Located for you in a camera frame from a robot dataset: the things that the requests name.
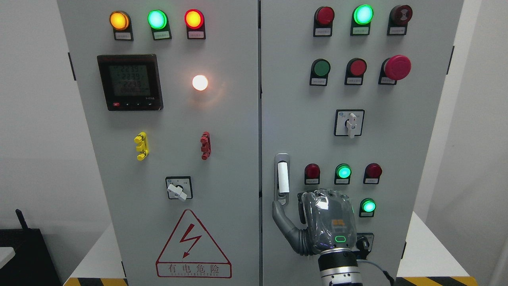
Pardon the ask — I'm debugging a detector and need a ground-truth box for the silver door handle lock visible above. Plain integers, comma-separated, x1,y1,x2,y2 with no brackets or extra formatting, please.
274,153,290,206

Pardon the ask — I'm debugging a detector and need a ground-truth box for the grey left cabinet door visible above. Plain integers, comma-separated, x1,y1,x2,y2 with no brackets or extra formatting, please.
57,0,260,286

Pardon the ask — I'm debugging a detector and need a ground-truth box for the grey cabinet door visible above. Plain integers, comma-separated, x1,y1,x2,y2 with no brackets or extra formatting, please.
57,0,260,286
260,0,464,286

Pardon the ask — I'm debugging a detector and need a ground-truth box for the grey right cabinet door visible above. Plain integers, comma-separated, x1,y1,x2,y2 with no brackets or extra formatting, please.
260,0,464,286

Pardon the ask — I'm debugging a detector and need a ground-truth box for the green indicator light left door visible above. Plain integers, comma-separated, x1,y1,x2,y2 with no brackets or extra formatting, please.
147,10,172,41

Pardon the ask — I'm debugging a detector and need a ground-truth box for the red terminal connector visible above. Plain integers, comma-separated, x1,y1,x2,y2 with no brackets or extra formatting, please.
200,131,211,160

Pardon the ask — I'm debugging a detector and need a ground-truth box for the red indicator light middle left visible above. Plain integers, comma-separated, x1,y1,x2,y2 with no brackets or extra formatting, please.
304,163,321,185

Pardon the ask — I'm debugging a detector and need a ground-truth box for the white indicator light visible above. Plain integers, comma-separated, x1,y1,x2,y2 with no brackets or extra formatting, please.
192,74,209,92

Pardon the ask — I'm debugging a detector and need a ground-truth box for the green indicator light middle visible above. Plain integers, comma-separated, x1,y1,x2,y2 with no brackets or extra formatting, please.
334,163,352,185

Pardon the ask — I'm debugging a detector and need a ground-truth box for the green push button upper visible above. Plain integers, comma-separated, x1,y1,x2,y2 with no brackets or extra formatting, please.
310,58,331,86

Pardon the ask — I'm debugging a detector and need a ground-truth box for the yellow terminal connector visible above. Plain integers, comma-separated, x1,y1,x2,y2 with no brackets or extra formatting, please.
134,131,150,161

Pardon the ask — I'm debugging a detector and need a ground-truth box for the red indicator light middle right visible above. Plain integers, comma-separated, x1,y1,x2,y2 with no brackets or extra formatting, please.
363,163,383,184

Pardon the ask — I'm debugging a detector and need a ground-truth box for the red electrical warning sticker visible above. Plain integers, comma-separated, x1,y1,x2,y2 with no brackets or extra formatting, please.
156,209,232,279

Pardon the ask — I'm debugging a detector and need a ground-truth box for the red push button upper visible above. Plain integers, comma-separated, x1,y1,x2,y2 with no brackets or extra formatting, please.
344,58,367,85

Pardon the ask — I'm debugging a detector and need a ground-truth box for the green lit button lower right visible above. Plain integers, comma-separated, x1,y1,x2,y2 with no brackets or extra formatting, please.
358,198,376,218

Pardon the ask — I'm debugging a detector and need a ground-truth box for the red lit indicator light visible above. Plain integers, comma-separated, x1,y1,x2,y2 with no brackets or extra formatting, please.
184,9,206,40

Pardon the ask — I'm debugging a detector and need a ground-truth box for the black digital power meter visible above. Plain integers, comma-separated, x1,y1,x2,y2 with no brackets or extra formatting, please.
97,54,164,112

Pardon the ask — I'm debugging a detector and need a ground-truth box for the red top indicator light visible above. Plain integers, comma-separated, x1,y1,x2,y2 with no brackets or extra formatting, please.
313,6,335,37

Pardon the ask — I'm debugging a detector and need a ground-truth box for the red emergency stop button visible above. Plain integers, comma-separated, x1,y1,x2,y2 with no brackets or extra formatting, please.
378,54,412,85

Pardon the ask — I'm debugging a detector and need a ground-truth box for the green top indicator light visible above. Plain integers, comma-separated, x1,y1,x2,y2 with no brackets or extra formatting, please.
350,4,374,36

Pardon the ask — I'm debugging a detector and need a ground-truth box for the yellow indicator light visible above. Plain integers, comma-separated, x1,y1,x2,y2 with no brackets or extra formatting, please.
109,10,134,41

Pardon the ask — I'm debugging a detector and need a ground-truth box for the dark red buzzer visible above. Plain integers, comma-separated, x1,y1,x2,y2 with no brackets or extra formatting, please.
387,5,413,36

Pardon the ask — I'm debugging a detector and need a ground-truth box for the white platform with hazard stripes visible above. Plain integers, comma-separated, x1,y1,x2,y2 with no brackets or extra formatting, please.
65,214,477,286

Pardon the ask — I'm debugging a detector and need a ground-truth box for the black box with antenna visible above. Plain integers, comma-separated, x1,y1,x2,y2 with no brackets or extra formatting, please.
0,209,62,286

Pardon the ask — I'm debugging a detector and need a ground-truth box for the white selector switch left door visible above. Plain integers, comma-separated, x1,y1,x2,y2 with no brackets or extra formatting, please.
165,176,193,201

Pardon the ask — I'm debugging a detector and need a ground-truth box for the white selector switch upper right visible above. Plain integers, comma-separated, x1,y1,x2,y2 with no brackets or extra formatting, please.
333,109,365,138

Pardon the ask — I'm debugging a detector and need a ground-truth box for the black key selector switch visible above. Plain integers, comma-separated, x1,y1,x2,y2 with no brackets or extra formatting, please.
355,232,375,257

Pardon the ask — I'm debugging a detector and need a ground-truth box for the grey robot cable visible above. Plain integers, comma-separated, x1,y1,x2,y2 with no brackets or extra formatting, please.
357,259,396,286

